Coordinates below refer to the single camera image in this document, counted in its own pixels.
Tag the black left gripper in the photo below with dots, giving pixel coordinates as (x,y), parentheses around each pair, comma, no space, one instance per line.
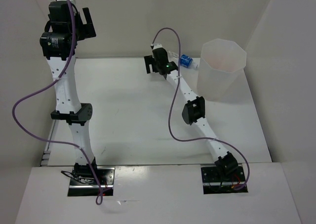
(87,30)

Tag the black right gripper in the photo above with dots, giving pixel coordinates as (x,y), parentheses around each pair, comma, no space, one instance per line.
(149,60)

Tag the clear blue-label water bottle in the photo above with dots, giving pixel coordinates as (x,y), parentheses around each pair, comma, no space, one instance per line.
(185,61)

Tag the translucent white plastic bin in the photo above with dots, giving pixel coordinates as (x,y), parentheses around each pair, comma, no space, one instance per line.
(221,62)

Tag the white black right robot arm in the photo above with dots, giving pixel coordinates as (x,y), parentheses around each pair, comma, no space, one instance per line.
(193,113)

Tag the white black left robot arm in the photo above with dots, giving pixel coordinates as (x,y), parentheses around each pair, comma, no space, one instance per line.
(63,30)

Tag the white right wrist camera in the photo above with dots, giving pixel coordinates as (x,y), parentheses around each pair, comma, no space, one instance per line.
(156,46)

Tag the aluminium table edge rail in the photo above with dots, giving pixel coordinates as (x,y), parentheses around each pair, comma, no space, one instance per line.
(47,150)

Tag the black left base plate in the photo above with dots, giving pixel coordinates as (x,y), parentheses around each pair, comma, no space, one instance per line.
(81,187)

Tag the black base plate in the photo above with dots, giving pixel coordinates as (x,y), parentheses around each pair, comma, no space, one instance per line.
(81,187)
(213,184)

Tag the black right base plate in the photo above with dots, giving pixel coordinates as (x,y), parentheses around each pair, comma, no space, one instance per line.
(213,184)

